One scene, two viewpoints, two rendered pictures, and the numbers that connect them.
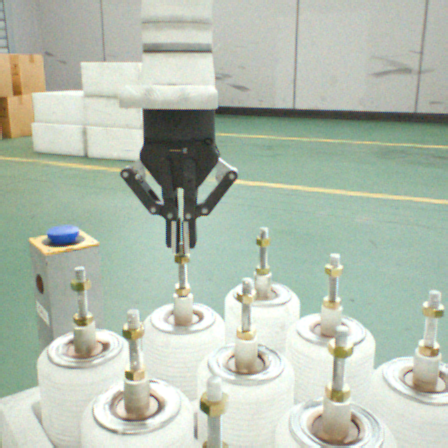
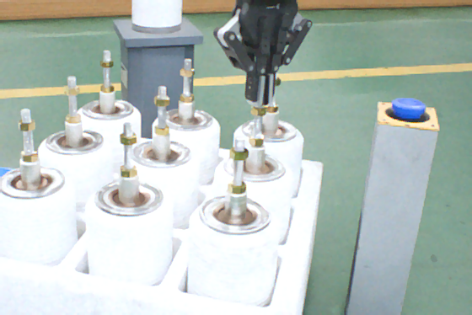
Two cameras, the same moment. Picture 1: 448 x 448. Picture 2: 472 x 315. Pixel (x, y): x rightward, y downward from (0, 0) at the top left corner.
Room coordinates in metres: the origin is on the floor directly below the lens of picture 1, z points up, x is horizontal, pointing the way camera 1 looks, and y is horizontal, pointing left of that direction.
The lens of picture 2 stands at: (1.04, -0.47, 0.60)
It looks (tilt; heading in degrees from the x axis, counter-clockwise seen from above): 25 degrees down; 140
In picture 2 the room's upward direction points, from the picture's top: 1 degrees clockwise
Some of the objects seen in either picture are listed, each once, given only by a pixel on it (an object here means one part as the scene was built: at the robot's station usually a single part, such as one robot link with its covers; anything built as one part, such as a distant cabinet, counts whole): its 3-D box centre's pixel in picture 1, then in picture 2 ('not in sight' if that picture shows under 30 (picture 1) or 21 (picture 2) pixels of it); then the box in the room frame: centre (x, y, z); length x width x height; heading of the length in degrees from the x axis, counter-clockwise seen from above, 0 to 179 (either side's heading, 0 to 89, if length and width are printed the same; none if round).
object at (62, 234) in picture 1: (63, 236); (407, 110); (0.66, 0.20, 0.32); 0.04 x 0.04 x 0.02
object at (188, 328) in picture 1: (183, 318); (254, 167); (0.57, 0.04, 0.25); 0.08 x 0.08 x 0.01
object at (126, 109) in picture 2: not in sight; (108, 109); (0.30, 0.00, 0.25); 0.08 x 0.08 x 0.01
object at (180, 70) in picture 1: (175, 74); not in sight; (0.55, 0.04, 0.52); 0.11 x 0.09 x 0.06; 175
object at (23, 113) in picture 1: (7, 115); not in sight; (4.19, 1.63, 0.15); 0.30 x 0.24 x 0.30; 65
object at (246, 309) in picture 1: (246, 315); (161, 116); (0.47, -0.03, 0.30); 0.01 x 0.01 x 0.08; 36
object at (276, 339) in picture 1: (260, 358); (230, 285); (0.63, -0.05, 0.16); 0.10 x 0.10 x 0.18
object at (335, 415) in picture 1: (336, 414); (74, 133); (0.37, -0.09, 0.26); 0.02 x 0.02 x 0.03
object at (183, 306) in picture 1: (183, 308); (254, 157); (0.57, 0.04, 0.26); 0.02 x 0.02 x 0.03
